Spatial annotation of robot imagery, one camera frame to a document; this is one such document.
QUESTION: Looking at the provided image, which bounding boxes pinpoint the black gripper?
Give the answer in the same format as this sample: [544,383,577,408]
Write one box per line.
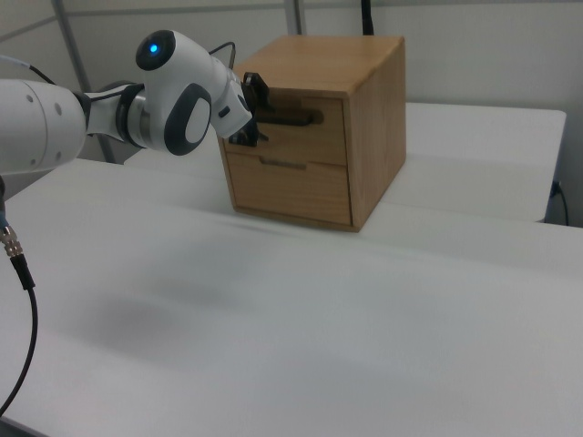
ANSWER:
[227,70,277,149]

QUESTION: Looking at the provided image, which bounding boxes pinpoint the wooden drawer with slot handle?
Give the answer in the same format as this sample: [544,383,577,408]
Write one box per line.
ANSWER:
[218,87,349,168]

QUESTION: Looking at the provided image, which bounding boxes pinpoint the wooden two-drawer cabinet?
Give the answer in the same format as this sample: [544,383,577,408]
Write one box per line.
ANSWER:
[217,35,407,234]

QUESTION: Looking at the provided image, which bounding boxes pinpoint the black background pole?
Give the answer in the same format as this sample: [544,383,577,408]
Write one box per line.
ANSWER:
[361,0,377,37]

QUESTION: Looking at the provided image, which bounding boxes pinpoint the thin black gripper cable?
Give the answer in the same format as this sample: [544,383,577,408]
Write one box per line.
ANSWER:
[208,42,239,70]

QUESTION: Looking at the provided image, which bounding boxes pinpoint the vertical aluminium frame post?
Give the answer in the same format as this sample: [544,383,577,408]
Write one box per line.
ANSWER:
[285,0,303,37]

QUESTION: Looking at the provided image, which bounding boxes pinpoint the slanted aluminium frame post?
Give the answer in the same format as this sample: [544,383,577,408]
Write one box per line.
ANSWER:
[51,0,116,166]

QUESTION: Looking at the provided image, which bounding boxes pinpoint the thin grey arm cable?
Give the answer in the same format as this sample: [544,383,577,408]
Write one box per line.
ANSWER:
[0,54,56,86]

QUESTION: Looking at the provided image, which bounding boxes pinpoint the black cable with metal connector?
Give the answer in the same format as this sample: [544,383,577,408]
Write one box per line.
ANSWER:
[0,176,40,416]

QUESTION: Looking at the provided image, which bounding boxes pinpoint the black wall cable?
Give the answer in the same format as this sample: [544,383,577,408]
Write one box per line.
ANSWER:
[549,180,571,227]

